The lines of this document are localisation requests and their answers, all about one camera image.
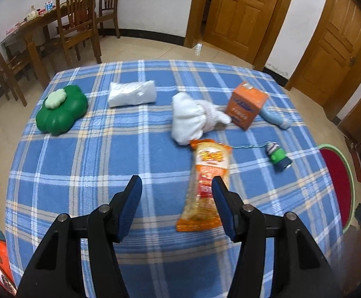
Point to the green frog keychain toy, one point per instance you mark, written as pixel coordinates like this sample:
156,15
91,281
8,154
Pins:
275,153

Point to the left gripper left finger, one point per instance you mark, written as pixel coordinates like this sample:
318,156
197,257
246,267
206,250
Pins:
55,269

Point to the red bin with green rim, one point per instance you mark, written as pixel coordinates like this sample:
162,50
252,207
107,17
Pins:
343,182

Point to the blue curved toy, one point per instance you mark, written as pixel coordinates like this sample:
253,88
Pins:
274,118

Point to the white tissue pack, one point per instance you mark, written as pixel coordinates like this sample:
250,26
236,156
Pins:
131,94

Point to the blue plaid tablecloth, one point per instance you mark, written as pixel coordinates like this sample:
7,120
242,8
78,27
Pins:
77,172

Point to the wooden chair against wall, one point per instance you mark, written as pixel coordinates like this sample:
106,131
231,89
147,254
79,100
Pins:
108,10

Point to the green clover-shaped container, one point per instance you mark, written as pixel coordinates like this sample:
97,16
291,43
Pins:
61,109

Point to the wooden chair near table front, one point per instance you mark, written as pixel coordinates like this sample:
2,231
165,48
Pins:
77,22

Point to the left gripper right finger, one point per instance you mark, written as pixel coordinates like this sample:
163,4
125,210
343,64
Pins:
299,266

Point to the orange snack packet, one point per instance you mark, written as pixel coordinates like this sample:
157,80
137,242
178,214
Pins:
211,159

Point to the right wooden door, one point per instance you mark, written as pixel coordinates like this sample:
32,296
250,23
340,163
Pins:
329,71

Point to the wooden door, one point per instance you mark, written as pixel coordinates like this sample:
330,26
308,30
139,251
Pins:
329,71
247,29

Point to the white sock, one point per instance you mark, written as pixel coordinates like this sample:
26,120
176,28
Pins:
191,119

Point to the orange cardboard box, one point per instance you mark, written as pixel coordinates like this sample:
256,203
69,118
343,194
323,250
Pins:
245,104

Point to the wooden dining table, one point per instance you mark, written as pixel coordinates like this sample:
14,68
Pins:
26,32

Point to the left wooden door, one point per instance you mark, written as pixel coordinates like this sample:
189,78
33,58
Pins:
247,29

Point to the wooden chair at left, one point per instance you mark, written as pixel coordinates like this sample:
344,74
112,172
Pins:
8,71

